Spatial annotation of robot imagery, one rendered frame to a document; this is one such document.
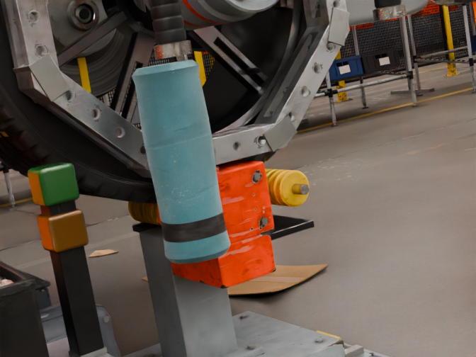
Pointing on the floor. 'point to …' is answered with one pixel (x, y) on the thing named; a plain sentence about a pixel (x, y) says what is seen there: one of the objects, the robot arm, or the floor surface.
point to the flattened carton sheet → (273, 280)
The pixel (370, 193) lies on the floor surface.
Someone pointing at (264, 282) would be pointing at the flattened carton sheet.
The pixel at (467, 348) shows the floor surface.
